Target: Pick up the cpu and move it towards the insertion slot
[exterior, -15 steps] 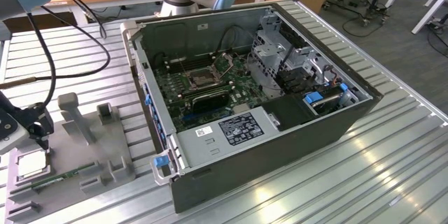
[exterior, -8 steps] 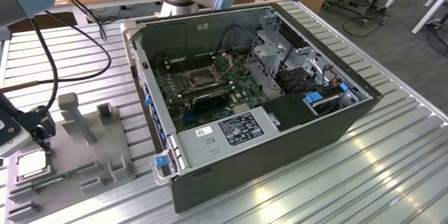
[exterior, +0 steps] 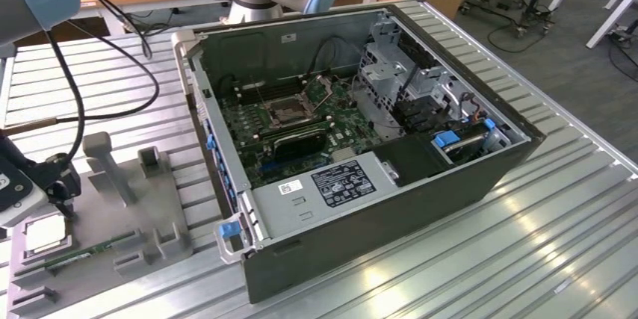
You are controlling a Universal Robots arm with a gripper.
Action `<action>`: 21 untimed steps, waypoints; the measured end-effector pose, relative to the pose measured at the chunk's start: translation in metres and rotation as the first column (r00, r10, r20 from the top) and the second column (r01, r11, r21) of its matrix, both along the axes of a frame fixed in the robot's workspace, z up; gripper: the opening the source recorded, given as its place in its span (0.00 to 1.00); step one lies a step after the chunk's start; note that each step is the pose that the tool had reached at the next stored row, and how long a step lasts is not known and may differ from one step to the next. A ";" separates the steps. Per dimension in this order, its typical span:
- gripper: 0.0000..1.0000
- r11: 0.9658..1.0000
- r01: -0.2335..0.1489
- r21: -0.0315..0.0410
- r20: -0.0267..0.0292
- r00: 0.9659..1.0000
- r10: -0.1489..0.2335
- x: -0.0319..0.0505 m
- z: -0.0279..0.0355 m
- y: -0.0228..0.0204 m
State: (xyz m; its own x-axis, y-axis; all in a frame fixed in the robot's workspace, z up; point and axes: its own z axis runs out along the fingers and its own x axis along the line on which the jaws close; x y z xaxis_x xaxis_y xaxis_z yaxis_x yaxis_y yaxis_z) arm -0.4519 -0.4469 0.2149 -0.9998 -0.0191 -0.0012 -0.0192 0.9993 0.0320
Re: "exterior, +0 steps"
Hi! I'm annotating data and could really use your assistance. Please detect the grey plastic parts rack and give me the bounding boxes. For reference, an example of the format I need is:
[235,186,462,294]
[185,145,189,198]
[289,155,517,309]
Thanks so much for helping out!
[7,131,195,316]

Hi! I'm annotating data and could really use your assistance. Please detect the white table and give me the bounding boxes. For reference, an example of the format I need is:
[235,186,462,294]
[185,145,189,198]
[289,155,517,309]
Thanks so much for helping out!
[585,0,638,49]

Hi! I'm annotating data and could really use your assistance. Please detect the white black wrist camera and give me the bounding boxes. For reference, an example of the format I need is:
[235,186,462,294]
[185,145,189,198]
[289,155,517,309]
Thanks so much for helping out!
[0,161,50,227]

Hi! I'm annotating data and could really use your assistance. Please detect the thin wire locking lever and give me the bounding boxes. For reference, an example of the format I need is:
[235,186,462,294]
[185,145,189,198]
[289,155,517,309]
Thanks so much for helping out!
[250,78,266,107]

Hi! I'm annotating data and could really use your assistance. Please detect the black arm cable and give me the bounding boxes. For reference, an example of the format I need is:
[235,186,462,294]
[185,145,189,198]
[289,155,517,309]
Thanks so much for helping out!
[47,29,86,163]
[0,0,163,137]

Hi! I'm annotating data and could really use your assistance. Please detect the coloured wire bundle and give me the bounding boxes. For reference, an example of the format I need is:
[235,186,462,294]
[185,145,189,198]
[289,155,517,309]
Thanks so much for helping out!
[460,91,489,123]

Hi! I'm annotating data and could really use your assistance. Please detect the blue case latch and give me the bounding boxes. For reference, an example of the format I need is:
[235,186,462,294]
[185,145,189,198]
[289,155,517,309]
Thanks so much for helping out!
[219,222,242,240]

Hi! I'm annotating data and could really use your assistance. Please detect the black looped case wire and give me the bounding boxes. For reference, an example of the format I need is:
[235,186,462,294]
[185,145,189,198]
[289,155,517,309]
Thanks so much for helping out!
[306,37,361,74]

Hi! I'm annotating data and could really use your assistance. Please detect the black floor cable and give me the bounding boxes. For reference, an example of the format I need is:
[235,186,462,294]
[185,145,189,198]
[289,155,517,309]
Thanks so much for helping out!
[486,16,546,54]

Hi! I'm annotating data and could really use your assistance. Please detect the black RAM slot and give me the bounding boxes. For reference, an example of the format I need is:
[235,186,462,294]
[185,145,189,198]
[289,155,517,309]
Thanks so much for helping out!
[235,78,306,93]
[254,126,329,141]
[237,85,306,101]
[251,121,330,136]

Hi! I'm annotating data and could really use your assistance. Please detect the silver green CPU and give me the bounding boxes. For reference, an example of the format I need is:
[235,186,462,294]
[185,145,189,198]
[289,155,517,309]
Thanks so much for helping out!
[23,217,78,257]

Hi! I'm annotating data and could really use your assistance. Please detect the blue disk carrier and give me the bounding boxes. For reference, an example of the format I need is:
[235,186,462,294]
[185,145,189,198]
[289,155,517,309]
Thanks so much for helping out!
[432,130,461,148]

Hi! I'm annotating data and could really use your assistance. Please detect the black expansion card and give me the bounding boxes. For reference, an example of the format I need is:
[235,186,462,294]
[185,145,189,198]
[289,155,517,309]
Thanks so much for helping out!
[273,128,330,163]

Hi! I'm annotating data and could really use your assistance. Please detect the grey power supply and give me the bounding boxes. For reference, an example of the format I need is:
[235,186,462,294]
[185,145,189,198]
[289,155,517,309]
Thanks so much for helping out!
[247,152,401,241]

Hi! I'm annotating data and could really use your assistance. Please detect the metal drive cage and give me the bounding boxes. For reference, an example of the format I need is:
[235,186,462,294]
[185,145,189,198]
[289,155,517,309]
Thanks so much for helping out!
[357,12,465,137]

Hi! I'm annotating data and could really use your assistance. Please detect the metal socket cover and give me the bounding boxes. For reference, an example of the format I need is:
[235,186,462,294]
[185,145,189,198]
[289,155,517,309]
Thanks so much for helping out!
[301,74,341,106]

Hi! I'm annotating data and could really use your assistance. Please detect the green RAM stick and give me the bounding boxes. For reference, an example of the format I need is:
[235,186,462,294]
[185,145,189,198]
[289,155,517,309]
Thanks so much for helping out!
[45,235,145,271]

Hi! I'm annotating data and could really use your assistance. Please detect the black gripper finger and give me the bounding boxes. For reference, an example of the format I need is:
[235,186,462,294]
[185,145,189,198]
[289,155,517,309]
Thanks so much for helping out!
[49,182,79,223]

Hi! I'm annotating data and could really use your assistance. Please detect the dark grey PC case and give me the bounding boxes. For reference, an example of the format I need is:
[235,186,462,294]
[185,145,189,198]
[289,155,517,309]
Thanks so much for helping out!
[171,0,546,305]

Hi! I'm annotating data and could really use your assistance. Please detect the green motherboard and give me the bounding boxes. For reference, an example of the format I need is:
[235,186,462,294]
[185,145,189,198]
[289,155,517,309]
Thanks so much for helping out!
[219,75,386,189]

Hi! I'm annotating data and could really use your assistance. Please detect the blue expansion slot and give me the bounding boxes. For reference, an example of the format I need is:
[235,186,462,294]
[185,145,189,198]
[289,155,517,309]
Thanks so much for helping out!
[257,160,321,180]

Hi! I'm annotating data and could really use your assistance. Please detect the CPU socket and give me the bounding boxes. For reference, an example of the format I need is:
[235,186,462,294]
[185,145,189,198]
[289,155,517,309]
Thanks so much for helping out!
[262,95,323,128]

